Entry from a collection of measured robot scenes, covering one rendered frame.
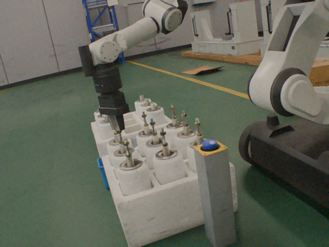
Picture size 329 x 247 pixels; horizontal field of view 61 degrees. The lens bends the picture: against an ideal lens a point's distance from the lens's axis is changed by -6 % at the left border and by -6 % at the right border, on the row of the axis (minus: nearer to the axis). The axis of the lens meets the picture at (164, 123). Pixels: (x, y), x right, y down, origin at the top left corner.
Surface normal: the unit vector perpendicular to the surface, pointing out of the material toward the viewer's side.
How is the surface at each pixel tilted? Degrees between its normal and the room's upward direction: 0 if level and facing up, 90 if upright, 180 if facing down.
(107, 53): 90
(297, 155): 46
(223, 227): 90
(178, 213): 90
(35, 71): 90
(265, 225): 0
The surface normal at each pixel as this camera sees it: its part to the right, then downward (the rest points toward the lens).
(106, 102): -0.62, 0.35
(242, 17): 0.31, 0.26
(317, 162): -0.79, -0.47
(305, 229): -0.17, -0.93
